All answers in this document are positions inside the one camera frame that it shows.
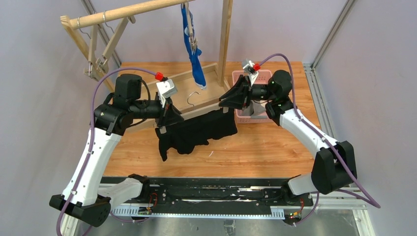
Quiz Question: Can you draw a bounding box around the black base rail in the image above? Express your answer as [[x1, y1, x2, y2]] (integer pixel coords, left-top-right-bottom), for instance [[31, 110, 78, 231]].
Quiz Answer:
[[97, 176, 327, 216]]

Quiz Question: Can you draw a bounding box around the beige hanger with blue underwear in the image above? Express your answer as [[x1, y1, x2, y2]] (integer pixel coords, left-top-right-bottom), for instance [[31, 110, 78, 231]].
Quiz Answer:
[[183, 0, 198, 54]]

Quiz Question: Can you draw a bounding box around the empty beige hanger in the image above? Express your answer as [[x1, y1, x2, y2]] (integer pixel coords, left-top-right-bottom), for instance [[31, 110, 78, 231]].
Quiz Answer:
[[79, 25, 98, 81]]

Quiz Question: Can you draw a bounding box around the black underwear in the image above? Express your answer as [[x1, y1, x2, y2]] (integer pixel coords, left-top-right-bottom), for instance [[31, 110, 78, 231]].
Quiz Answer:
[[155, 109, 238, 161]]

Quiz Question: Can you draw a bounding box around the blue underwear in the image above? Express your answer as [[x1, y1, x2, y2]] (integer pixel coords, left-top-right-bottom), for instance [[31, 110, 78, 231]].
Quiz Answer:
[[180, 2, 207, 89]]

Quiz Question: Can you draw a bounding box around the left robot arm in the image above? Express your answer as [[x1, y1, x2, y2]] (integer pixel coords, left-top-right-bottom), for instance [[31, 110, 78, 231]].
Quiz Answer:
[[49, 74, 183, 227]]

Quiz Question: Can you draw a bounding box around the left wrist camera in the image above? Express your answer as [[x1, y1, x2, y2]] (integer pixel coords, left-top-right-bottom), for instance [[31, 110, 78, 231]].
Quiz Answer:
[[156, 79, 178, 108]]

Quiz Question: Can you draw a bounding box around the grey white underwear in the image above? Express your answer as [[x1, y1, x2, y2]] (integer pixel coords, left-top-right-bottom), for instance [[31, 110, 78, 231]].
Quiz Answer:
[[241, 101, 266, 116]]

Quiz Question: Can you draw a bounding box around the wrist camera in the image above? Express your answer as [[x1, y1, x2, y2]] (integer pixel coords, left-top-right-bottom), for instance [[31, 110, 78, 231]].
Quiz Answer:
[[156, 79, 178, 108], [241, 59, 260, 85]]

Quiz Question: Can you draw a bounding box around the wooden clothes rack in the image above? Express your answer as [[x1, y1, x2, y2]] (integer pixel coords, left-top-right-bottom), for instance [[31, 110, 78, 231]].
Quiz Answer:
[[60, 0, 233, 108]]

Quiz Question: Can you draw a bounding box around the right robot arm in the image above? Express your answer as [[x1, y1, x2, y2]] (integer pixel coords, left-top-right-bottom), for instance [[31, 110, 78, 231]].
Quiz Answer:
[[219, 70, 357, 196]]

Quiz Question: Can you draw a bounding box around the beige hanger with black underwear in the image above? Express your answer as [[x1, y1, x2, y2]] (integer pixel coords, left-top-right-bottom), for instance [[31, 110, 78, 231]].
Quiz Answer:
[[152, 91, 219, 133]]

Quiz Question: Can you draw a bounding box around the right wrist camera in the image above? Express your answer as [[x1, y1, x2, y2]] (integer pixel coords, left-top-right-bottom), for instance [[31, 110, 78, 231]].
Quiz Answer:
[[241, 59, 260, 85]]

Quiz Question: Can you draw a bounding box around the beige clip hanger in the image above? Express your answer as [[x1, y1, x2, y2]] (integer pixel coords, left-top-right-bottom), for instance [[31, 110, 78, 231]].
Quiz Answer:
[[96, 11, 136, 73]]

